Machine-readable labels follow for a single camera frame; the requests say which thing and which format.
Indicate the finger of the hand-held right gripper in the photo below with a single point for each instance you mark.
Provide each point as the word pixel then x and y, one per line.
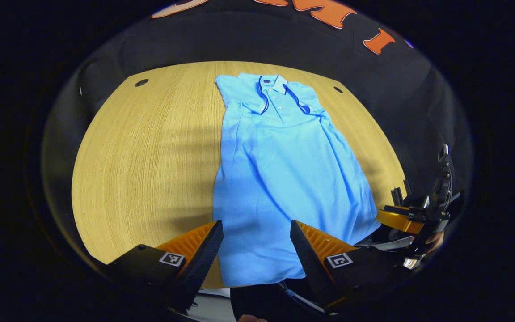
pixel 397 197
pixel 398 221

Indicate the person's dark clothing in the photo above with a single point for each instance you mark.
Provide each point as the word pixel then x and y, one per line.
pixel 257 299

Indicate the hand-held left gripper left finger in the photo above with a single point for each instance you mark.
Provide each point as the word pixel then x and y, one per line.
pixel 201 264

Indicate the light blue T-shirt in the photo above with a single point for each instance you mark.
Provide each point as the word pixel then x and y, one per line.
pixel 280 179

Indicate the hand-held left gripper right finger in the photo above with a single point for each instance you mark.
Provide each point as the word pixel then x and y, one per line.
pixel 306 259

